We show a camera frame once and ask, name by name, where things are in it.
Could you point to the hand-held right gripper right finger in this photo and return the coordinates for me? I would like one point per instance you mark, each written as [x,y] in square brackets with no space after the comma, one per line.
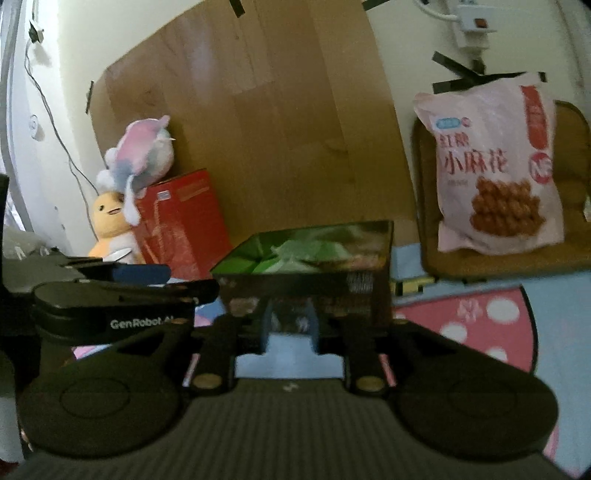
[316,330]

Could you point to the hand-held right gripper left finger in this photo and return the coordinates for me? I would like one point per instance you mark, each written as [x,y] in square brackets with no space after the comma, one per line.
[265,330]

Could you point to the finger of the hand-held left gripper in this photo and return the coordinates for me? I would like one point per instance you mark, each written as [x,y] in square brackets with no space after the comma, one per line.
[138,273]
[198,290]

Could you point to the green snack packet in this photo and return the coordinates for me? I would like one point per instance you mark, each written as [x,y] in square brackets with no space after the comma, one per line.
[249,264]

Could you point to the black cardboard box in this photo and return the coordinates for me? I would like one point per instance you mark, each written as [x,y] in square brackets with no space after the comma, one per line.
[360,281]

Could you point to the pale snack packet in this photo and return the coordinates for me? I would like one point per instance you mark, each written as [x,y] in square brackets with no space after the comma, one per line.
[295,253]

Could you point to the yellow plush toy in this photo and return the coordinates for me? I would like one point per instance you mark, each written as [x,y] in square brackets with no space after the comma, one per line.
[108,212]

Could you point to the red gift bag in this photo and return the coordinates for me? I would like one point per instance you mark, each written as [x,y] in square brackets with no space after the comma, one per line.
[184,221]

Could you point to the pastel unicorn plush toy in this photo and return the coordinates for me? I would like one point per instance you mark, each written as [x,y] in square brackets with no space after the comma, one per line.
[138,147]

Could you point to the printed blanket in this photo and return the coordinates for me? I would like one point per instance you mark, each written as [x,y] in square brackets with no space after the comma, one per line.
[485,318]

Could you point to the wooden board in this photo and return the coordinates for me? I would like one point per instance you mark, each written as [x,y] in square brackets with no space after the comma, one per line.
[277,115]

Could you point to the pink snack bag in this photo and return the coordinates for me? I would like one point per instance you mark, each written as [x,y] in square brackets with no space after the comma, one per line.
[485,161]

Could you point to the black tape strip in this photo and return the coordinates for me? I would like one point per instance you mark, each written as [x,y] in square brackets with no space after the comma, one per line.
[466,83]
[238,7]
[457,64]

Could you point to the white power strip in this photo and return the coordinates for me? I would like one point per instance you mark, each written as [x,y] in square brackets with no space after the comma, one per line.
[471,18]

